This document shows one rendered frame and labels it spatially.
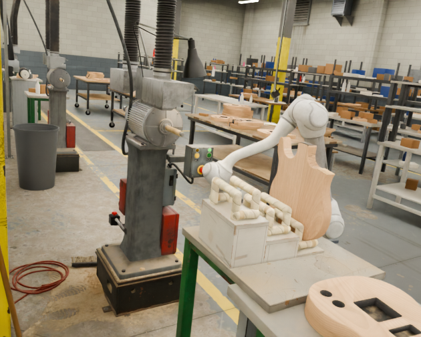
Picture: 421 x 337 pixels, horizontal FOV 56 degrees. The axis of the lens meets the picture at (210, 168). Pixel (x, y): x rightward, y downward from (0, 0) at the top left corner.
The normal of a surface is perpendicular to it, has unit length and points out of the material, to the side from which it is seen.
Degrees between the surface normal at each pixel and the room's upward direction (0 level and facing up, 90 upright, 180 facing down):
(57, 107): 90
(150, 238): 90
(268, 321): 0
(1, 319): 90
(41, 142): 94
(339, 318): 0
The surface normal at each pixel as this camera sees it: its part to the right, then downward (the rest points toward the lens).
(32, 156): 0.18, 0.33
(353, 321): 0.10, -0.96
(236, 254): 0.45, 0.28
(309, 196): -0.88, 0.04
